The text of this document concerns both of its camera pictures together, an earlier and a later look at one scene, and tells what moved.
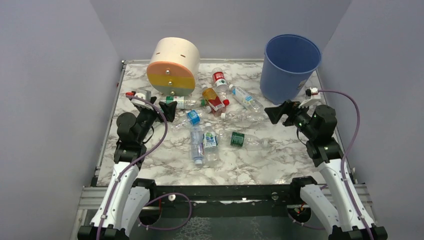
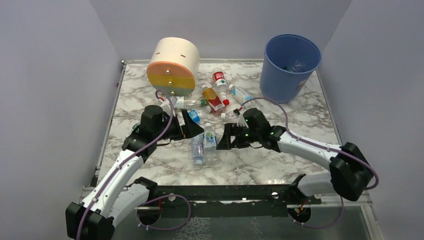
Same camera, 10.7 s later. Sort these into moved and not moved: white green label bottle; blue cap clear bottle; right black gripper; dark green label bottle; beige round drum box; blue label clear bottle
Moved: dark green label bottle; right black gripper
Not moved: blue label clear bottle; white green label bottle; blue cap clear bottle; beige round drum box
